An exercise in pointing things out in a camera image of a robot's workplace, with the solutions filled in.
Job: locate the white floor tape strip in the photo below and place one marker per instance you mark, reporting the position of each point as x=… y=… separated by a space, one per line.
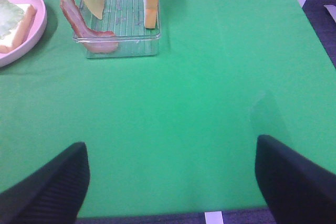
x=213 y=217

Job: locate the wavy bacon strip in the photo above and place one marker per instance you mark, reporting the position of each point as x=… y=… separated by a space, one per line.
x=74 y=17

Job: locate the clear right plastic container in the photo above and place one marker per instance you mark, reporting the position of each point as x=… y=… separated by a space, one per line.
x=126 y=19

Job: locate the green tablecloth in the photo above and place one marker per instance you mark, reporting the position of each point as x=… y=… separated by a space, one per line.
x=174 y=132

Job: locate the green lettuce leaf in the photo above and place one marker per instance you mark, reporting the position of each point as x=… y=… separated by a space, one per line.
x=11 y=15

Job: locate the toast bread slice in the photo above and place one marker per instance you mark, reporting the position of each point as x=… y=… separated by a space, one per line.
x=17 y=35

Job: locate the pink round plate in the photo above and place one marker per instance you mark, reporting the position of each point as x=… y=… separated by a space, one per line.
x=36 y=30

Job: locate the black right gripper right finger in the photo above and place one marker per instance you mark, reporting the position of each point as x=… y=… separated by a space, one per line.
x=295 y=189

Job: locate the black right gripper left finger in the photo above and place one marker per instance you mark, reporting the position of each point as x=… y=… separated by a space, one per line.
x=52 y=194

